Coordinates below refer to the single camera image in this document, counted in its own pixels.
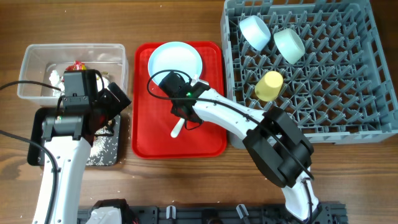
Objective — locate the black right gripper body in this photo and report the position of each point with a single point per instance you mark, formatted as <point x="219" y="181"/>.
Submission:
<point x="175" y="107"/>

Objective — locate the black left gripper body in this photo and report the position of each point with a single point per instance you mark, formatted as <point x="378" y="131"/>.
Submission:
<point x="116" y="101"/>

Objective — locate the crumpled white tissue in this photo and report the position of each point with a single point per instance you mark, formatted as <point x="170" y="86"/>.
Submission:
<point x="101" y="83"/>
<point x="56" y="80"/>

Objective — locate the black mounting rail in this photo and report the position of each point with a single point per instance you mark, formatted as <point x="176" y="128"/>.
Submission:
<point x="330" y="213"/>

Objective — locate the light blue large plate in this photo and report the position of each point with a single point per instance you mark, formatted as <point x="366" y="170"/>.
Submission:
<point x="174" y="56"/>

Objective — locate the white plastic spoon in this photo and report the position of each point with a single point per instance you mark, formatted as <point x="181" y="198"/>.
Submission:
<point x="177" y="128"/>

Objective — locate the green bowl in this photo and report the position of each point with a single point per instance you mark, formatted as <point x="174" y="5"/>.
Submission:
<point x="290" y="45"/>

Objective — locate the white rice grains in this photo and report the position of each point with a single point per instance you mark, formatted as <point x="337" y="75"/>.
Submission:
<point x="105" y="149"/>

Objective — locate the red candy wrapper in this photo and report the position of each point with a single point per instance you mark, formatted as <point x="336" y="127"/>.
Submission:
<point x="77" y="65"/>

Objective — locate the yellow plastic cup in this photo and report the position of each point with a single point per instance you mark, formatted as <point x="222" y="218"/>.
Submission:
<point x="269" y="86"/>

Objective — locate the black waste tray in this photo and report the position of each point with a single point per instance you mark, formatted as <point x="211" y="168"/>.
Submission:
<point x="35" y="156"/>

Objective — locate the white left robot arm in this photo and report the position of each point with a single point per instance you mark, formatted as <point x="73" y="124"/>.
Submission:
<point x="66" y="139"/>

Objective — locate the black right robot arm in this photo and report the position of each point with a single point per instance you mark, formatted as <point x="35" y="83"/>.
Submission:
<point x="277" y="146"/>

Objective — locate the grey dishwasher rack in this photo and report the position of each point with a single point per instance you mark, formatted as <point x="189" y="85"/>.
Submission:
<point x="340" y="91"/>

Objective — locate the red serving tray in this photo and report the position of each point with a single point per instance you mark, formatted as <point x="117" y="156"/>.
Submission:
<point x="152" y="122"/>

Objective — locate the light blue small bowl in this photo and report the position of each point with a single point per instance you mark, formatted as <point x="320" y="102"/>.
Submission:
<point x="255" y="31"/>

